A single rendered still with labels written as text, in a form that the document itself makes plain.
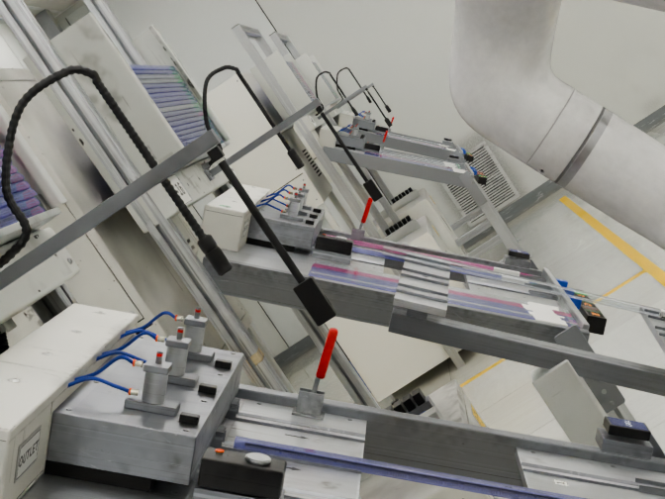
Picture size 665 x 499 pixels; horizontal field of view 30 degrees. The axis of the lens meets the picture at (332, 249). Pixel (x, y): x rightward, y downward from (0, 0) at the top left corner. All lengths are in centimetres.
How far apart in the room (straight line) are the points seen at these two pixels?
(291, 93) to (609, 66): 357
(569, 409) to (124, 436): 82
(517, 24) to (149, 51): 186
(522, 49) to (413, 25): 764
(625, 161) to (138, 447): 54
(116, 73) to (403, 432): 111
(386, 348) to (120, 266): 370
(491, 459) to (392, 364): 442
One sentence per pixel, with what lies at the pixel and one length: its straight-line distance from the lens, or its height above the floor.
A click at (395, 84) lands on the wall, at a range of 885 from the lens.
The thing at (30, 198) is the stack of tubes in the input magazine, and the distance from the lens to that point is 147.
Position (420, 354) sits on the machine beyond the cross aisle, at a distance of 591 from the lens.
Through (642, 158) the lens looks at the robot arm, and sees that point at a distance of 125.
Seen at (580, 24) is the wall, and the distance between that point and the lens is 894.
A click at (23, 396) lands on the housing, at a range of 113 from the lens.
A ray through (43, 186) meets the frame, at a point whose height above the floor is 142.
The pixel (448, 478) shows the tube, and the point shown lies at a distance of 131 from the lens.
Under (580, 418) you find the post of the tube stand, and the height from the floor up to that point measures 75.
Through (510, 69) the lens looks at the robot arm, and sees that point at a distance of 123.
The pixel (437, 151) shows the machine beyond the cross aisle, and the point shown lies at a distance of 723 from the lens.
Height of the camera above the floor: 129
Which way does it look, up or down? 5 degrees down
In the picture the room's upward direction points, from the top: 34 degrees counter-clockwise
